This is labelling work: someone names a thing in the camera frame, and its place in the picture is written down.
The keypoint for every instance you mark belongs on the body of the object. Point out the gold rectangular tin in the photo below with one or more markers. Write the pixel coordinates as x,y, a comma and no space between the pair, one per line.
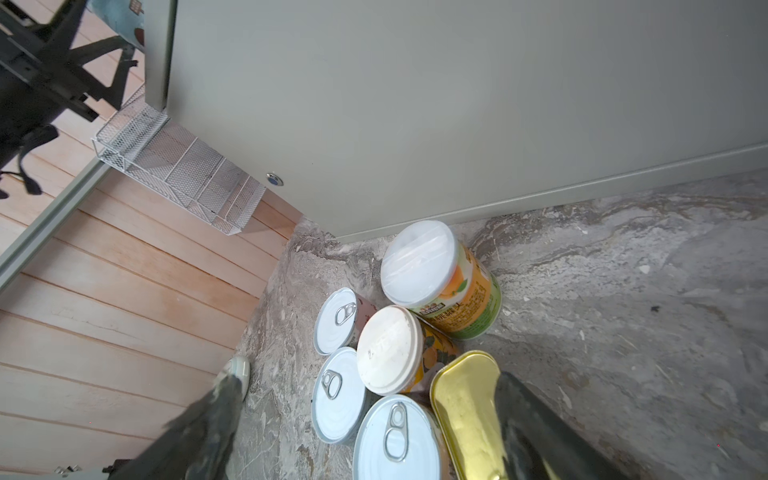
462,397

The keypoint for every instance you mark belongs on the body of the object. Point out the small orange can white lid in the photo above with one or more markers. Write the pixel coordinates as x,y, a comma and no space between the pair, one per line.
398,353

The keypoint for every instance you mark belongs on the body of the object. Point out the red label can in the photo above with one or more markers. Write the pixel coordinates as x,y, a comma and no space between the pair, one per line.
341,320

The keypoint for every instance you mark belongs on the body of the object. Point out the aluminium left rail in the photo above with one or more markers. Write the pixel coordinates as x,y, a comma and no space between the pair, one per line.
25,247

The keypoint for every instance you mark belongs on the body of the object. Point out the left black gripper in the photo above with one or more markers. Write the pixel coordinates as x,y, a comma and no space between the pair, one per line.
40,64

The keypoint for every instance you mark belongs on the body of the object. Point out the teal label can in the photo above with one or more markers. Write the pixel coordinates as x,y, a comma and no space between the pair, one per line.
125,17

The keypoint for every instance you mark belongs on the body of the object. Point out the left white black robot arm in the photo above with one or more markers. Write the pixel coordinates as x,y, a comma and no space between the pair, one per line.
24,127

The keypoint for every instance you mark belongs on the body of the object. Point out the blue label can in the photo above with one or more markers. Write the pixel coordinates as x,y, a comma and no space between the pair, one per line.
340,399

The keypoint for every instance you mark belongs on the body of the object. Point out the grey metal cabinet counter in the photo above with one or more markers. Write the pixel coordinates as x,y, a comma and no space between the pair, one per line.
367,116

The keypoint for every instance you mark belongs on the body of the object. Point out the orange label pull-tab can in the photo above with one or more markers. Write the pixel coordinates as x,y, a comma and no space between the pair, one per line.
400,438

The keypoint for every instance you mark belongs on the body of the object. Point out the white wire mesh shelf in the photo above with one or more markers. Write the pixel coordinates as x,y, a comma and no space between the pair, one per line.
147,146

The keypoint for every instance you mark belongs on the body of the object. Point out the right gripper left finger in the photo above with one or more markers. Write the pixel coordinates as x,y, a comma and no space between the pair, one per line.
198,443

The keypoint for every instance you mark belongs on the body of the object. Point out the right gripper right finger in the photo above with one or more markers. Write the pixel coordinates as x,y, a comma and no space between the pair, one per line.
538,444

